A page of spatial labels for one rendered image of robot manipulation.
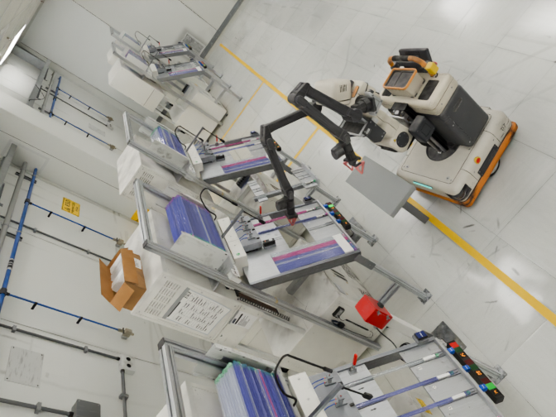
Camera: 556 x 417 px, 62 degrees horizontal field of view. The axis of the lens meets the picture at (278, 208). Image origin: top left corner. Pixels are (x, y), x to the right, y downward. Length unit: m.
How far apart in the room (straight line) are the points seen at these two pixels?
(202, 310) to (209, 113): 5.13
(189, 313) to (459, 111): 2.08
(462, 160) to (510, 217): 0.48
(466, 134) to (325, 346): 1.69
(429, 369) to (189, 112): 5.94
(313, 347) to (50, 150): 3.81
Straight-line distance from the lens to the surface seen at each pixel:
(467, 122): 3.32
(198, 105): 7.49
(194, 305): 2.74
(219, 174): 3.98
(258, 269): 2.87
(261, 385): 1.93
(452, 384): 2.29
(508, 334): 3.11
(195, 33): 10.42
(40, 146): 5.84
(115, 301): 2.65
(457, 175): 3.37
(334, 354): 3.43
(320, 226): 3.18
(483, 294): 3.25
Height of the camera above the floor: 2.73
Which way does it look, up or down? 32 degrees down
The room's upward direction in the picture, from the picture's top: 59 degrees counter-clockwise
